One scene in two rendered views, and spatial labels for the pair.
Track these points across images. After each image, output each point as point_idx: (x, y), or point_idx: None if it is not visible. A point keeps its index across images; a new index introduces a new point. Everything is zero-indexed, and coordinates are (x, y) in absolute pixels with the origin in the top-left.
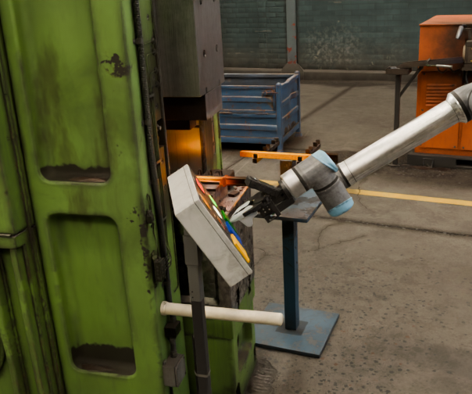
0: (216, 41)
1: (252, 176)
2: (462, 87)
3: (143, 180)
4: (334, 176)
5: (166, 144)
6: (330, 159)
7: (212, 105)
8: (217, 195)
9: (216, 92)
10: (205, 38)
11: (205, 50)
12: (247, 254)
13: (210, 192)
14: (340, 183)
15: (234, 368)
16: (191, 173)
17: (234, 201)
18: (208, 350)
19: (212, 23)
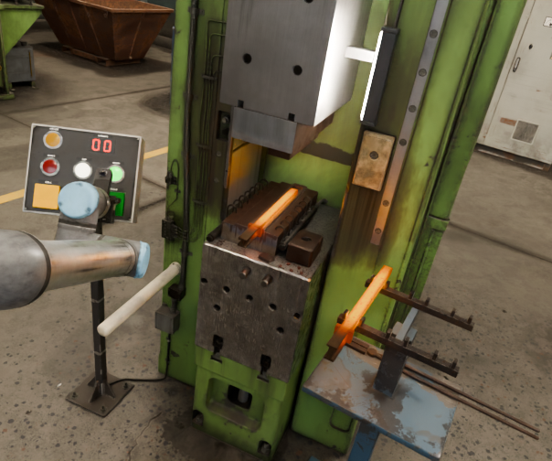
0: (296, 60)
1: (107, 171)
2: None
3: (172, 144)
4: (62, 216)
5: (228, 143)
6: (60, 192)
7: (253, 131)
8: (238, 232)
9: (276, 124)
10: (255, 41)
11: (250, 55)
12: (265, 337)
13: (232, 221)
14: (60, 230)
15: (195, 391)
16: (119, 137)
17: (244, 255)
18: (96, 284)
19: (292, 32)
